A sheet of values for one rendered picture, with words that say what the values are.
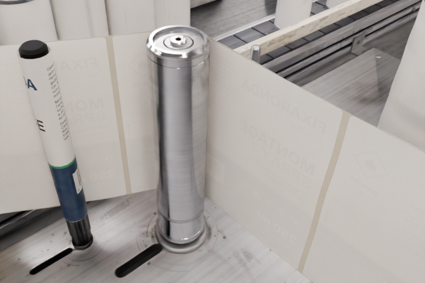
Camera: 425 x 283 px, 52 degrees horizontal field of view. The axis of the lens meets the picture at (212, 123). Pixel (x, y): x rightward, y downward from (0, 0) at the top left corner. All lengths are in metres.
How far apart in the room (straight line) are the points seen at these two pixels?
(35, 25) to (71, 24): 0.04
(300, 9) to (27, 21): 0.39
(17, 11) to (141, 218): 0.20
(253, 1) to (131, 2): 0.48
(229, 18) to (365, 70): 0.30
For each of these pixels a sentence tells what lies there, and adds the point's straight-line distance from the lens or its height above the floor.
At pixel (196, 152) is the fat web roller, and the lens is 0.30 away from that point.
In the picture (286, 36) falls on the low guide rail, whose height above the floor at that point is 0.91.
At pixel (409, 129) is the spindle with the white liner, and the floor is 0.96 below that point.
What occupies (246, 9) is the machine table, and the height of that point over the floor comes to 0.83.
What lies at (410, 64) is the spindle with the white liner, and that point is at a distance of 0.39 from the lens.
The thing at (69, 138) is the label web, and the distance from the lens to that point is 0.31.
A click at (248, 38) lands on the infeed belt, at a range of 0.66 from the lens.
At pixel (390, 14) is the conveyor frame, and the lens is 0.83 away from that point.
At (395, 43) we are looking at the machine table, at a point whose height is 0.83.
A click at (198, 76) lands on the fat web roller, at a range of 0.26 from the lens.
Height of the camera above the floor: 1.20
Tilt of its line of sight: 40 degrees down
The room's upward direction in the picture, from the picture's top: 3 degrees clockwise
